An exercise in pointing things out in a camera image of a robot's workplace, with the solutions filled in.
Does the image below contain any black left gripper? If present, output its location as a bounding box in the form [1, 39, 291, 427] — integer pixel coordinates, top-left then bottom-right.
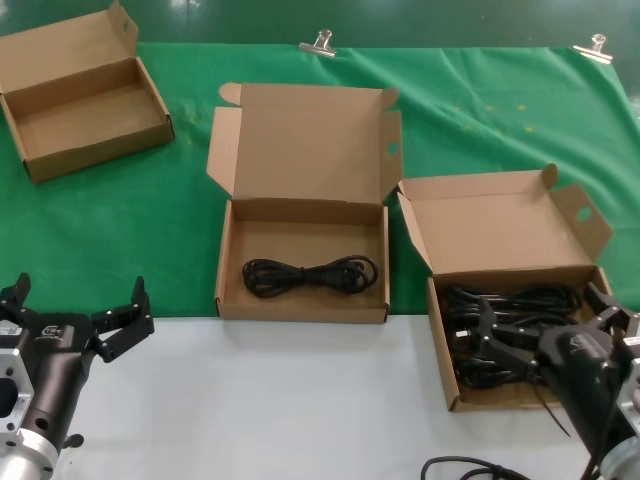
[0, 272, 156, 444]

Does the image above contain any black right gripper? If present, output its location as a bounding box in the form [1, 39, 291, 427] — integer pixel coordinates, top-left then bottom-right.
[477, 282, 640, 454]

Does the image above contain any black power cable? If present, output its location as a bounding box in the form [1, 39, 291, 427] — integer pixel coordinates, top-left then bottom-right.
[241, 255, 380, 300]

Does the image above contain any wide cardboard box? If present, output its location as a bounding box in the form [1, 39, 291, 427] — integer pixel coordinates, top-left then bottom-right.
[206, 83, 404, 325]

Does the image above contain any narrow open cardboard box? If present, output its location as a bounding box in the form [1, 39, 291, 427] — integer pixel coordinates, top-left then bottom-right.
[0, 0, 175, 185]

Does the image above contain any thin black zip tie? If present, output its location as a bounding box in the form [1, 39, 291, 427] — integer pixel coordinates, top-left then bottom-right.
[529, 379, 574, 439]

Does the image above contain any green table cloth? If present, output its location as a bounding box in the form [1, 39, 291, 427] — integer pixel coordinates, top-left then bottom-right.
[0, 40, 640, 321]

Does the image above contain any silver metal binder clip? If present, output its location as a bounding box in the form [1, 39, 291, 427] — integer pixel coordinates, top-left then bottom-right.
[298, 28, 338, 60]
[572, 33, 614, 65]

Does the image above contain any pile of black cables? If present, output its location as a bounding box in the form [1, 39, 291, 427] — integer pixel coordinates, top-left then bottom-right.
[442, 283, 586, 391]

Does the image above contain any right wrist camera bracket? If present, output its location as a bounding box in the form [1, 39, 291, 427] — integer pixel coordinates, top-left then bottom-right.
[614, 334, 640, 416]

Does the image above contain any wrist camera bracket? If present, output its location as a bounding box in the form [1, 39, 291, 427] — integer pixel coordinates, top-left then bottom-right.
[614, 334, 640, 416]
[0, 319, 37, 436]

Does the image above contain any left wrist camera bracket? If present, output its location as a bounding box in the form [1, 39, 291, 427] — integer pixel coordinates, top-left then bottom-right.
[0, 319, 37, 436]

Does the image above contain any cardboard box holding cables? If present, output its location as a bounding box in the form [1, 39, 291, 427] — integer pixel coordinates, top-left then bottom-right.
[397, 163, 616, 414]

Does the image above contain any black camera cable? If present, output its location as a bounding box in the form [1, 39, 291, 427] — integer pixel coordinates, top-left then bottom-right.
[419, 455, 526, 480]

